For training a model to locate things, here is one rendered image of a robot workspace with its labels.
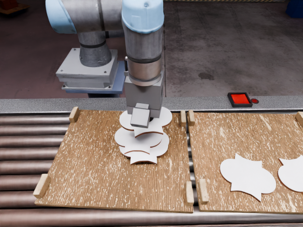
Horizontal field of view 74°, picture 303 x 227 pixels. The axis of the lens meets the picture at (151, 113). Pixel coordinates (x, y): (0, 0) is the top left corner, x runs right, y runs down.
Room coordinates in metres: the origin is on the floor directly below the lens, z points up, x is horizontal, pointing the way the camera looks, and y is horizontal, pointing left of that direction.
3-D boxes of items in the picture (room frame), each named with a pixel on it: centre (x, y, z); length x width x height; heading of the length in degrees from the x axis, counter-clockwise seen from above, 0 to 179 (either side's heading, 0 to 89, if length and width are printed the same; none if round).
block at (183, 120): (0.49, -0.11, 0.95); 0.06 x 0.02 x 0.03; 177
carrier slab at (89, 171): (0.37, 0.09, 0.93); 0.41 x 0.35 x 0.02; 87
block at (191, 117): (0.49, -0.14, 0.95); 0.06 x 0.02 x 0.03; 179
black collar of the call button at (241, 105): (0.62, -0.36, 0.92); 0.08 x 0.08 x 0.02; 1
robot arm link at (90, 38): (0.88, 0.26, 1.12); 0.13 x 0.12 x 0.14; 103
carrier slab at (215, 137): (0.36, -0.33, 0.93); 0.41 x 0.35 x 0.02; 89
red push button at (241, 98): (0.62, -0.36, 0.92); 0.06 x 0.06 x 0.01; 1
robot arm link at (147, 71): (0.39, 0.02, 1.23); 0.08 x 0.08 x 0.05
